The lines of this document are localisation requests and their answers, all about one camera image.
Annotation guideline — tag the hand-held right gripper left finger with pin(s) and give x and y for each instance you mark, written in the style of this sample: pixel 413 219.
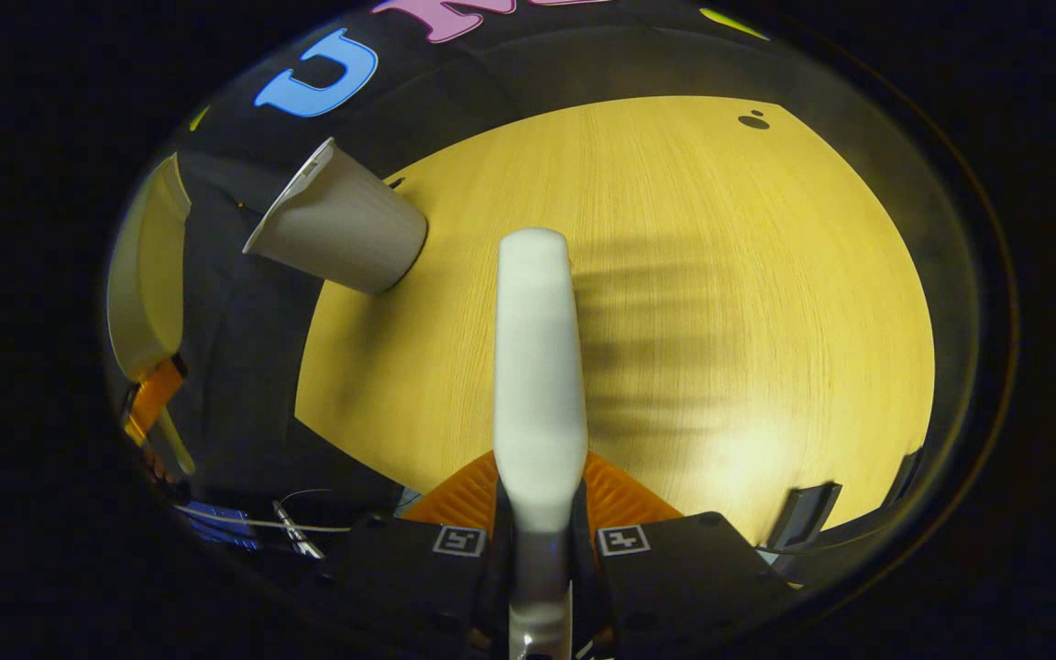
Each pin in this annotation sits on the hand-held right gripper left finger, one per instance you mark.
pixel 418 577

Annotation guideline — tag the black flat object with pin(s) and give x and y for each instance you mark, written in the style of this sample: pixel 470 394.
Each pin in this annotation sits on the black flat object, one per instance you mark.
pixel 803 513

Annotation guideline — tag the white ribbed garbage bin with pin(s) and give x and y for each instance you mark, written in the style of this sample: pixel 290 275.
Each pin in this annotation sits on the white ribbed garbage bin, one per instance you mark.
pixel 345 229

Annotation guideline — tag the small white broom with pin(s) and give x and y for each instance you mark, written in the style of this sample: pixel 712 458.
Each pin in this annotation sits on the small white broom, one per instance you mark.
pixel 537 367

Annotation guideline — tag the wooden desktop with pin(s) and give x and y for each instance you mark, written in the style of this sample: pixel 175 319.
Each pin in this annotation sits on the wooden desktop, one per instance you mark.
pixel 720 321

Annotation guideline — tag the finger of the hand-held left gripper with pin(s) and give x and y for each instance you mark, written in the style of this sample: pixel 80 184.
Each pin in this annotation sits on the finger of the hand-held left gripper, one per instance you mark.
pixel 154 396

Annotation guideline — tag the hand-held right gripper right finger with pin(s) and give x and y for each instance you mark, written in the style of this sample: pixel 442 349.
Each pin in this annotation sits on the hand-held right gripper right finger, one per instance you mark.
pixel 684 577

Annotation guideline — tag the blue object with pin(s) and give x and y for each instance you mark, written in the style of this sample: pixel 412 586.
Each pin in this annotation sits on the blue object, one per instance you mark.
pixel 216 524

